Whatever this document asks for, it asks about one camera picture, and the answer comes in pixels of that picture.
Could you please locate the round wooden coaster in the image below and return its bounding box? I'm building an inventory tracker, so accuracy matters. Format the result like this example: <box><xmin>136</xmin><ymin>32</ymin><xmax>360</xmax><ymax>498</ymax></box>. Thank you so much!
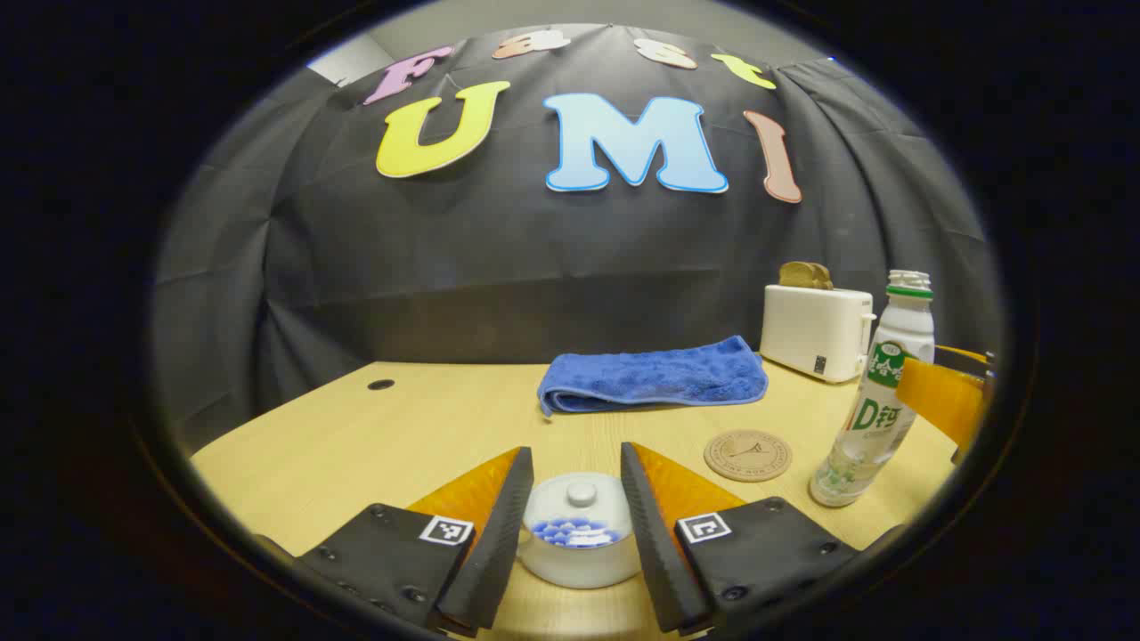
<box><xmin>704</xmin><ymin>430</ymin><xmax>794</xmax><ymax>483</ymax></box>

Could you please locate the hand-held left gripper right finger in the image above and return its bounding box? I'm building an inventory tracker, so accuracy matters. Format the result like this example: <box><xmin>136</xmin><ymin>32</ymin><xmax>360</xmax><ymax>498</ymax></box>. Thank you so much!
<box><xmin>620</xmin><ymin>442</ymin><xmax>860</xmax><ymax>635</ymax></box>

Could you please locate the white teacup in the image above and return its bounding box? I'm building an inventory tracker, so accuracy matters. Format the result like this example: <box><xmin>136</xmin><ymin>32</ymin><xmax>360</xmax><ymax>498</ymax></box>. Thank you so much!
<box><xmin>517</xmin><ymin>509</ymin><xmax>642</xmax><ymax>590</ymax></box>

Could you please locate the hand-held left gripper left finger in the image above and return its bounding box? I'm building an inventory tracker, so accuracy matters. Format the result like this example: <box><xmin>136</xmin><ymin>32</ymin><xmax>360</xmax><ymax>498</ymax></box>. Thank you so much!
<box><xmin>294</xmin><ymin>445</ymin><xmax>535</xmax><ymax>637</ymax></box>

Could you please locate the white green-label water bottle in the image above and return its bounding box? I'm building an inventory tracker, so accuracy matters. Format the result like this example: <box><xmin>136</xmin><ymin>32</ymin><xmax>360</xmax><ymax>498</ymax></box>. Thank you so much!
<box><xmin>809</xmin><ymin>270</ymin><xmax>936</xmax><ymax>508</ymax></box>

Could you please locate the white toaster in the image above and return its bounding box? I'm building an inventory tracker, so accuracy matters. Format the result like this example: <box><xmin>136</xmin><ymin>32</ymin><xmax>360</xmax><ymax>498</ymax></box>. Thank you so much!
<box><xmin>760</xmin><ymin>283</ymin><xmax>877</xmax><ymax>385</ymax></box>

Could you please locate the blue towel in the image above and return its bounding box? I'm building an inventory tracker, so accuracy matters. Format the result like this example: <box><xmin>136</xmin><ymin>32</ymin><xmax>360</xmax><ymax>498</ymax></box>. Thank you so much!
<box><xmin>537</xmin><ymin>335</ymin><xmax>770</xmax><ymax>418</ymax></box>

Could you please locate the brown bread slice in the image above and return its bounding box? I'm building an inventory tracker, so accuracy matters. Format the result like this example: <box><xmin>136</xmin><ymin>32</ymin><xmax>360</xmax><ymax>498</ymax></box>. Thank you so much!
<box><xmin>778</xmin><ymin>261</ymin><xmax>835</xmax><ymax>291</ymax></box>

